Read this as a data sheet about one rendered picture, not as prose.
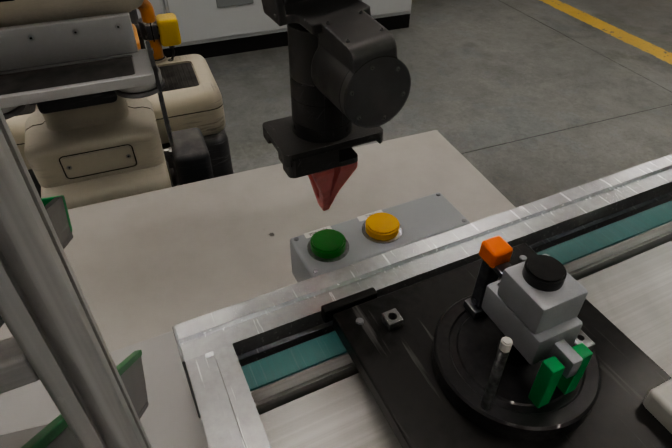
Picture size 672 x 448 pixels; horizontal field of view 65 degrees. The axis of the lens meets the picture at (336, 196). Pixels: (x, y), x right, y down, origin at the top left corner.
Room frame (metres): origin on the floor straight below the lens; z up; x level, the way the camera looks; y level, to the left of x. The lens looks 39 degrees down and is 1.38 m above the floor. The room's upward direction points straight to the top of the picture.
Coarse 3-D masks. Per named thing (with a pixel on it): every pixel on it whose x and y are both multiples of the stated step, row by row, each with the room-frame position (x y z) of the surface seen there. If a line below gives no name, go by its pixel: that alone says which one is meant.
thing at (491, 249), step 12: (492, 240) 0.32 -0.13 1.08; (504, 240) 0.32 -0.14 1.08; (480, 252) 0.32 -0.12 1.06; (492, 252) 0.31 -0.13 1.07; (504, 252) 0.31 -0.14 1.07; (492, 264) 0.31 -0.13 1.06; (504, 264) 0.31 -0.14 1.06; (480, 276) 0.32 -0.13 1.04; (492, 276) 0.31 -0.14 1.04; (480, 288) 0.32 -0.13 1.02; (480, 300) 0.31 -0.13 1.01
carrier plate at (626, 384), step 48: (432, 288) 0.36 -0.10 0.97; (384, 336) 0.31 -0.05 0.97; (432, 336) 0.31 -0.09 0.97; (624, 336) 0.31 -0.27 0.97; (384, 384) 0.26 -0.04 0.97; (432, 384) 0.26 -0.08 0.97; (624, 384) 0.26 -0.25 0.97; (432, 432) 0.21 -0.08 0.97; (480, 432) 0.21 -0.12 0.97; (576, 432) 0.21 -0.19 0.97; (624, 432) 0.21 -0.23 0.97
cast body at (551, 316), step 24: (528, 264) 0.28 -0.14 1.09; (552, 264) 0.28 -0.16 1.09; (504, 288) 0.28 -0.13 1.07; (528, 288) 0.26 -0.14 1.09; (552, 288) 0.26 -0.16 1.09; (576, 288) 0.26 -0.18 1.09; (504, 312) 0.27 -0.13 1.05; (528, 312) 0.25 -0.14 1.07; (552, 312) 0.25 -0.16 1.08; (576, 312) 0.26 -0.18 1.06; (528, 336) 0.25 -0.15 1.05; (552, 336) 0.24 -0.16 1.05; (576, 336) 0.25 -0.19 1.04; (528, 360) 0.24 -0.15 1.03; (576, 360) 0.23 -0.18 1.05
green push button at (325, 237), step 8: (320, 232) 0.45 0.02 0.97; (328, 232) 0.45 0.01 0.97; (336, 232) 0.45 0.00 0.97; (312, 240) 0.43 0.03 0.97; (320, 240) 0.43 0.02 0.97; (328, 240) 0.43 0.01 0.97; (336, 240) 0.43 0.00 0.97; (344, 240) 0.44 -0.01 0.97; (312, 248) 0.43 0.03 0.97; (320, 248) 0.42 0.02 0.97; (328, 248) 0.42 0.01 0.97; (336, 248) 0.42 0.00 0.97; (344, 248) 0.43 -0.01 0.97; (320, 256) 0.42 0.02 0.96; (328, 256) 0.42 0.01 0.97; (336, 256) 0.42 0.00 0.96
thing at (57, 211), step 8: (48, 200) 0.21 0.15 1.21; (56, 200) 0.21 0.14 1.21; (64, 200) 0.22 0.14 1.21; (48, 208) 0.19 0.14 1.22; (56, 208) 0.20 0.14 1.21; (64, 208) 0.21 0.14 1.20; (56, 216) 0.20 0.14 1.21; (64, 216) 0.21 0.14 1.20; (56, 224) 0.19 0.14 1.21; (64, 224) 0.20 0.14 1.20; (56, 232) 0.19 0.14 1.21; (64, 232) 0.20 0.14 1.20; (64, 240) 0.20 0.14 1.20; (0, 320) 0.12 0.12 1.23
